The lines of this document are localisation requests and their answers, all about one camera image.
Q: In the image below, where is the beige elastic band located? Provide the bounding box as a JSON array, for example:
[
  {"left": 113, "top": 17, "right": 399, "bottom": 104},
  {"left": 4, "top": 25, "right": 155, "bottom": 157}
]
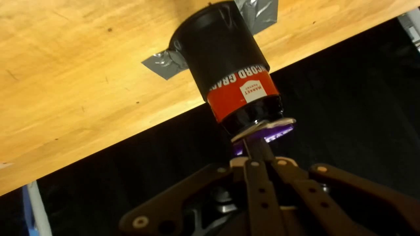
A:
[{"left": 231, "top": 117, "right": 296, "bottom": 143}]

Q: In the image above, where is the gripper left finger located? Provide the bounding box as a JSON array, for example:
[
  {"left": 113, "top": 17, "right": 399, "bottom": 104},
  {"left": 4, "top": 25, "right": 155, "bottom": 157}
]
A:
[{"left": 119, "top": 138, "right": 286, "bottom": 236}]

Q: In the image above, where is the black bottle with red label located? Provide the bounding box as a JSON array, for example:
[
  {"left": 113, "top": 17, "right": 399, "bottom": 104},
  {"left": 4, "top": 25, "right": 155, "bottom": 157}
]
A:
[{"left": 168, "top": 0, "right": 296, "bottom": 156}]

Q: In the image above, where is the grey duct tape piece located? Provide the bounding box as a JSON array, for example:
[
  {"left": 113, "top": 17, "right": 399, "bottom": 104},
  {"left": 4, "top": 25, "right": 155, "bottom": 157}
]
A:
[
  {"left": 234, "top": 0, "right": 279, "bottom": 35},
  {"left": 141, "top": 49, "right": 190, "bottom": 80}
]

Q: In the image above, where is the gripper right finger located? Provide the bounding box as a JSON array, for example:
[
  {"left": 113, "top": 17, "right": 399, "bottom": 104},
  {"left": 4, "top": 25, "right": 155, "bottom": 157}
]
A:
[{"left": 258, "top": 138, "right": 420, "bottom": 236}]

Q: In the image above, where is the grey and white object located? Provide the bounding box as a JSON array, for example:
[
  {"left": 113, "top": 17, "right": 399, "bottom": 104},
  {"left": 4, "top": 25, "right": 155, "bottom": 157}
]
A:
[{"left": 397, "top": 8, "right": 420, "bottom": 53}]

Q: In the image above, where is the white pole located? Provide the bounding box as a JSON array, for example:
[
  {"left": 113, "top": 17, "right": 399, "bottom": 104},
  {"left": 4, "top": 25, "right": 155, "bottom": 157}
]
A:
[{"left": 26, "top": 180, "right": 53, "bottom": 236}]

